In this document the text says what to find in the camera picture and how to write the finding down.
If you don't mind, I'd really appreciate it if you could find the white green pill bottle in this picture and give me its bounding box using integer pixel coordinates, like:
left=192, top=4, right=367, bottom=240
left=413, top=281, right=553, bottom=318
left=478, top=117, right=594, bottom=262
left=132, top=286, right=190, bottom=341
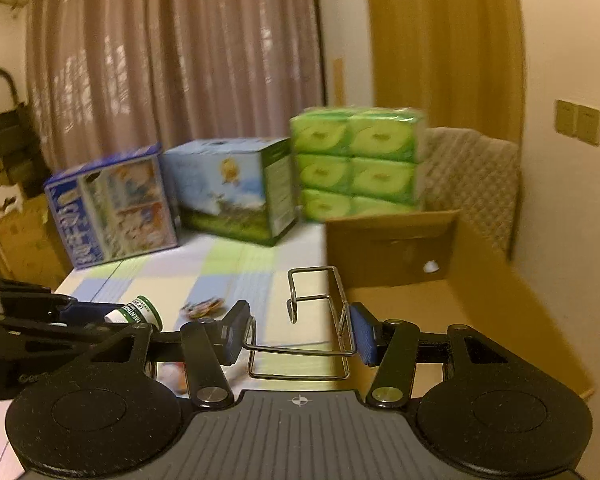
left=104, top=295, right=163, bottom=332

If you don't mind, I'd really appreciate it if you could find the metal wire rack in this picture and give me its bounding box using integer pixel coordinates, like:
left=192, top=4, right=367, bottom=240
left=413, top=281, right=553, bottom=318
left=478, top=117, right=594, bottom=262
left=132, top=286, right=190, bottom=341
left=242, top=264, right=356, bottom=382

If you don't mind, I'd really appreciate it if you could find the open cardboard carton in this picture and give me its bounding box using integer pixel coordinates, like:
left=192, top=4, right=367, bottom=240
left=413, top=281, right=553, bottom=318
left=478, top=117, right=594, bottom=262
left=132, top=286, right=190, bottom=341
left=0, top=195, right=72, bottom=290

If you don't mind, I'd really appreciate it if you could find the checkered bed sheet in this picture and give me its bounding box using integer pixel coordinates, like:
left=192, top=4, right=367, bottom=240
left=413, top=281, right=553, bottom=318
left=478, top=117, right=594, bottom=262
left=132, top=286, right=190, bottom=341
left=0, top=221, right=351, bottom=480

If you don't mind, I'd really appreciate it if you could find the brown cardboard box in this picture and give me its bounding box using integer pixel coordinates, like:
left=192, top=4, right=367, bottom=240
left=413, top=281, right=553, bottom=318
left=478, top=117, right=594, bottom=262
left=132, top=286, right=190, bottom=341
left=324, top=211, right=595, bottom=399

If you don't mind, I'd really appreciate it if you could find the blue milk carton box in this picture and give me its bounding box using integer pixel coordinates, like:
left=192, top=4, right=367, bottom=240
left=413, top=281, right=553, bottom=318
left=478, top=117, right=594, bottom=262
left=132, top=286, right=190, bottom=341
left=44, top=144, right=178, bottom=269

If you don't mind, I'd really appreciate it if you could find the white wooden chair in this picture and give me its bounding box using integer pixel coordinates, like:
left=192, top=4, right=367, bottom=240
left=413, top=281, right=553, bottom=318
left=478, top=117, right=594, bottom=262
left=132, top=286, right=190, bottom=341
left=0, top=183, right=24, bottom=266

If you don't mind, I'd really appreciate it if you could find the cow picture milk box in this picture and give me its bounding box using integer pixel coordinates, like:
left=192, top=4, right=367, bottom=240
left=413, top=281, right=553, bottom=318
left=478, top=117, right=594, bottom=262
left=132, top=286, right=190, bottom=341
left=162, top=138, right=298, bottom=246

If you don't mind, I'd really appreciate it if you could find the beige quilted cushion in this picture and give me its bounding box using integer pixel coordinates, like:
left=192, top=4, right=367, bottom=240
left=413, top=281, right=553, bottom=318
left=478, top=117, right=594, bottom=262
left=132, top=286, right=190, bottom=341
left=424, top=127, right=521, bottom=258

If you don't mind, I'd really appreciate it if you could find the green tissue pack bundle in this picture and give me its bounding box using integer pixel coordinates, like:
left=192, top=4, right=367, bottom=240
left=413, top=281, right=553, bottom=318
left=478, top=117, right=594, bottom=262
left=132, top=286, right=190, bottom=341
left=290, top=107, right=429, bottom=222

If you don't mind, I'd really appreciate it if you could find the black folding ladder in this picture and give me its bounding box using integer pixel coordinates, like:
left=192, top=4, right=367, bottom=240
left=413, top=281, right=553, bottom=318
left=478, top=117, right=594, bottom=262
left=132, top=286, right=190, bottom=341
left=0, top=68, right=50, bottom=198

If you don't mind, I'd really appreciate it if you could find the pink curtain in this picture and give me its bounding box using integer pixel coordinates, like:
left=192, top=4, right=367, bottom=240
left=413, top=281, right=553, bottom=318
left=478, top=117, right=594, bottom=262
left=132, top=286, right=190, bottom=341
left=26, top=0, right=325, bottom=170

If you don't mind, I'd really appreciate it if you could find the wooden door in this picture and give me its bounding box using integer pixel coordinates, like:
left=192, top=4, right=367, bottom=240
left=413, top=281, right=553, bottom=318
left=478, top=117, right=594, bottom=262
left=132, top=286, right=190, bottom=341
left=367, top=0, right=526, bottom=144

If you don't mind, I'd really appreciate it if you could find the double wall socket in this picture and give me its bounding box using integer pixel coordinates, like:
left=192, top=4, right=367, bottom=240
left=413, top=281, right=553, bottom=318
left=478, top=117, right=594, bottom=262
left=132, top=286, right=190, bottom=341
left=554, top=100, right=600, bottom=146

